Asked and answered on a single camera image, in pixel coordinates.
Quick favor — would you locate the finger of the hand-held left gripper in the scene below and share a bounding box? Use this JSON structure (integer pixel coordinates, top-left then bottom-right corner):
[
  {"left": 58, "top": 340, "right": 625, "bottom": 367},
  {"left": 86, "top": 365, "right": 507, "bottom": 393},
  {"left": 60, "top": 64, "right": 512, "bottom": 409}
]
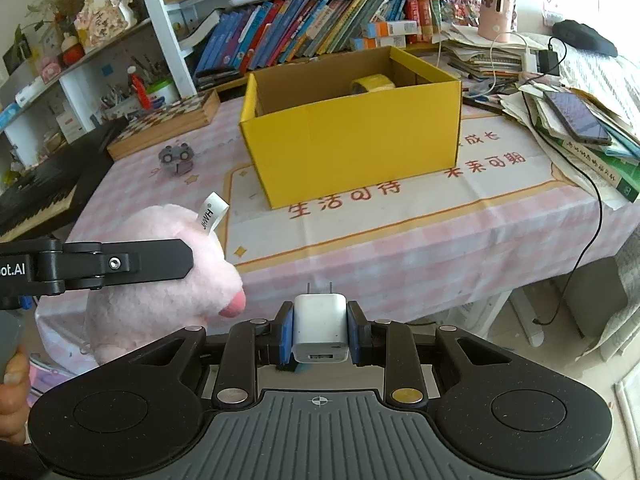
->
[{"left": 37, "top": 238, "right": 195, "bottom": 296}]

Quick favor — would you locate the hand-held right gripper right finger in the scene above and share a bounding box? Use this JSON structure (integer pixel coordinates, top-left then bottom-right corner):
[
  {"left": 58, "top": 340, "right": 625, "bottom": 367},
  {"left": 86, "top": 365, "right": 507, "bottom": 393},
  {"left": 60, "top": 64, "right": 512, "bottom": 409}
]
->
[{"left": 346, "top": 302, "right": 522, "bottom": 408}]

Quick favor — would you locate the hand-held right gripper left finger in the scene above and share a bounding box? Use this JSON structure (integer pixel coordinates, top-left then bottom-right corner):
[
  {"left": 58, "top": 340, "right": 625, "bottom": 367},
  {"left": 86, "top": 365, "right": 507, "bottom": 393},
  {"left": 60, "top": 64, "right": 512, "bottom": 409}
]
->
[{"left": 119, "top": 302, "right": 296, "bottom": 409}]

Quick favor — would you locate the white charger plug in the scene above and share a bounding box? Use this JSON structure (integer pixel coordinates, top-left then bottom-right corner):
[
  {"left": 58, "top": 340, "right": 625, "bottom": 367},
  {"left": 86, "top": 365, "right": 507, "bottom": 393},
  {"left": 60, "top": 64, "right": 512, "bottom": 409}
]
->
[{"left": 291, "top": 281, "right": 349, "bottom": 365}]

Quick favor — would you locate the pink plush toy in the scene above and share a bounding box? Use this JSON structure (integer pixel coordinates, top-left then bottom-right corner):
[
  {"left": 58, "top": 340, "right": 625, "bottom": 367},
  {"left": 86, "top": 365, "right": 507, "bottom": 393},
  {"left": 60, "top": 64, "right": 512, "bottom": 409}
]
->
[{"left": 85, "top": 192, "right": 247, "bottom": 366}]

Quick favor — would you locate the yellow cardboard box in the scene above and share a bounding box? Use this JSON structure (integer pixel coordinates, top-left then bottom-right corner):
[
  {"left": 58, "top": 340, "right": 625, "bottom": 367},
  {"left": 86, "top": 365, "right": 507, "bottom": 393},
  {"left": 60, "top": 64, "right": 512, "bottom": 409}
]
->
[{"left": 239, "top": 46, "right": 463, "bottom": 210}]

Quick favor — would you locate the yellow tape roll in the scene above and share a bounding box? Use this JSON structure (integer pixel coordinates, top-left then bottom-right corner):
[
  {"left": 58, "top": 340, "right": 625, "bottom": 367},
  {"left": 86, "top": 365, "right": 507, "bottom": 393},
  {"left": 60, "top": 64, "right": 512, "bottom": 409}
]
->
[{"left": 349, "top": 74, "right": 397, "bottom": 95}]

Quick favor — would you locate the person's left hand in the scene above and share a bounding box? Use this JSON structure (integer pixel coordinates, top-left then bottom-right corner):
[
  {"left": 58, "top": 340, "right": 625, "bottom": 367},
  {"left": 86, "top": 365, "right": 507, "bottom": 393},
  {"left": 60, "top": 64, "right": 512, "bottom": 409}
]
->
[{"left": 0, "top": 347, "right": 32, "bottom": 446}]

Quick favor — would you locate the black electronic keyboard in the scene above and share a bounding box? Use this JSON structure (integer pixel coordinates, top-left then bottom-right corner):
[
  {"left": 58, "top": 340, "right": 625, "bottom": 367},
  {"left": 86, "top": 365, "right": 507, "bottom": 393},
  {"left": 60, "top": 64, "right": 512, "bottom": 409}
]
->
[{"left": 0, "top": 119, "right": 128, "bottom": 241}]

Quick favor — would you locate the small grey toy car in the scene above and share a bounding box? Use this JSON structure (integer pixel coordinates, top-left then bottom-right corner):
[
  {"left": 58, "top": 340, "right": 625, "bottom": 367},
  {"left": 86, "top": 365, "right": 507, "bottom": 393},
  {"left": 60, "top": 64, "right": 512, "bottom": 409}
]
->
[{"left": 158, "top": 144, "right": 195, "bottom": 177}]

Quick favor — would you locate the wooden chessboard box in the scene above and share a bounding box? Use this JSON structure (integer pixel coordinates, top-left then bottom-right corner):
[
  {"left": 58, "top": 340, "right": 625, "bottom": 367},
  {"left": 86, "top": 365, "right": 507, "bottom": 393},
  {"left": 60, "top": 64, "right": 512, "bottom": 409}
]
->
[{"left": 106, "top": 89, "right": 222, "bottom": 162}]

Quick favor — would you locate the white table leg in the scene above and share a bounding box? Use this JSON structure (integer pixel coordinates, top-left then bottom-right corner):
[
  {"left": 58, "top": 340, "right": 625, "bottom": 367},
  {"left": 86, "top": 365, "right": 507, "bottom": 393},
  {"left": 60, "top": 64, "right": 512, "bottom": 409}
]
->
[{"left": 457, "top": 287, "right": 546, "bottom": 347}]

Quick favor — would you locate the red bottle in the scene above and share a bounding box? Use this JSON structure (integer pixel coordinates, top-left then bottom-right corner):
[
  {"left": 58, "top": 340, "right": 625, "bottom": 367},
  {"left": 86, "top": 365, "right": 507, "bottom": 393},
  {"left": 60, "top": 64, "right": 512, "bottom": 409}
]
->
[{"left": 129, "top": 74, "right": 152, "bottom": 111}]

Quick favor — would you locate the grey box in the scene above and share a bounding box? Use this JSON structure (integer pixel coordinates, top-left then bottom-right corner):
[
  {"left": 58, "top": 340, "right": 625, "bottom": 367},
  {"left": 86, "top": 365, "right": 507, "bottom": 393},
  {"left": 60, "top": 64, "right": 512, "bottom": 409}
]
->
[{"left": 564, "top": 257, "right": 629, "bottom": 339}]

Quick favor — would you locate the row of colourful books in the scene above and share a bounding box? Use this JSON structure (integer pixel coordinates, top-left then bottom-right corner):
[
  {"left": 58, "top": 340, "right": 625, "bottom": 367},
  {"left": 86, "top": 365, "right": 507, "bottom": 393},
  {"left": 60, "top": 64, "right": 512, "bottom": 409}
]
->
[{"left": 192, "top": 0, "right": 416, "bottom": 77}]

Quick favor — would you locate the pile of papers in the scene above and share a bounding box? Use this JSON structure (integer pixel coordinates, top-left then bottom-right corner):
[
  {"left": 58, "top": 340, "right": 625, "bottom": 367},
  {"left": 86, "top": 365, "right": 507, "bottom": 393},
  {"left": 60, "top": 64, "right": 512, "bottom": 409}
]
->
[{"left": 500, "top": 76, "right": 640, "bottom": 211}]

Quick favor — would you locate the orange blue small carton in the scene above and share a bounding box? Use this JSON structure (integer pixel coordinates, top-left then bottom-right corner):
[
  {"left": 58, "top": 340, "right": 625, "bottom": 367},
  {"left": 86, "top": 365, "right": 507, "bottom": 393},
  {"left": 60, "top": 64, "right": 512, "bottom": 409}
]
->
[
  {"left": 350, "top": 35, "right": 409, "bottom": 52},
  {"left": 362, "top": 21, "right": 419, "bottom": 39}
]

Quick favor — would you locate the green book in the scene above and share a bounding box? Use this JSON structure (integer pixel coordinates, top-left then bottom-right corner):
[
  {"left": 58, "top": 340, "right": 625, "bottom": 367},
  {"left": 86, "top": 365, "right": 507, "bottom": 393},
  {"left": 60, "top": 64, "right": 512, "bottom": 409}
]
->
[{"left": 547, "top": 137, "right": 640, "bottom": 202}]

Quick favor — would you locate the dark smartphone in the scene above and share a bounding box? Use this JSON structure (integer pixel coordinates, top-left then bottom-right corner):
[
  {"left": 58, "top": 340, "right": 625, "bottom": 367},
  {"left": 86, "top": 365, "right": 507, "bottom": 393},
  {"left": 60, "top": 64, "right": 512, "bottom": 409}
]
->
[{"left": 542, "top": 89, "right": 613, "bottom": 146}]

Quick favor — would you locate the black power adapter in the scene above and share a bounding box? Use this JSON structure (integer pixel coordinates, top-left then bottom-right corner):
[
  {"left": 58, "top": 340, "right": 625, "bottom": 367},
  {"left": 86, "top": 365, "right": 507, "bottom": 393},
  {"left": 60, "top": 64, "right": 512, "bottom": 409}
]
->
[{"left": 537, "top": 49, "right": 562, "bottom": 77}]

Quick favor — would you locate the pink cup holder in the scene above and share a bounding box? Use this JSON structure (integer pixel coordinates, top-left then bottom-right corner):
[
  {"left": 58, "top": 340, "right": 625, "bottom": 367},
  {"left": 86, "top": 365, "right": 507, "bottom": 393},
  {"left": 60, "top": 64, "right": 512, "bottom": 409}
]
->
[{"left": 477, "top": 0, "right": 516, "bottom": 43}]

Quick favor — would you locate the black rounded object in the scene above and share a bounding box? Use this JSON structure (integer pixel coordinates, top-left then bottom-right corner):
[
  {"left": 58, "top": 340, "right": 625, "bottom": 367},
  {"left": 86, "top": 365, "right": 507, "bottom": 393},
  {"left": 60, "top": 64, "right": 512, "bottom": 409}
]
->
[{"left": 551, "top": 19, "right": 619, "bottom": 58}]

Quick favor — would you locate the black cable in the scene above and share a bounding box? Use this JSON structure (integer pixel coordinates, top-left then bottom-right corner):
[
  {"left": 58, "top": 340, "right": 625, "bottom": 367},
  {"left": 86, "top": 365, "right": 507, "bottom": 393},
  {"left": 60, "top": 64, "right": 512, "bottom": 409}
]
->
[{"left": 531, "top": 35, "right": 606, "bottom": 327}]

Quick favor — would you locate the white cable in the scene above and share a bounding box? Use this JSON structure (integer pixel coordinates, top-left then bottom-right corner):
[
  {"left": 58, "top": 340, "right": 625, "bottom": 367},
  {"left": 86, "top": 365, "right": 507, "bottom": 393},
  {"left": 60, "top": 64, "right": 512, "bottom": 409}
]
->
[{"left": 487, "top": 30, "right": 538, "bottom": 93}]

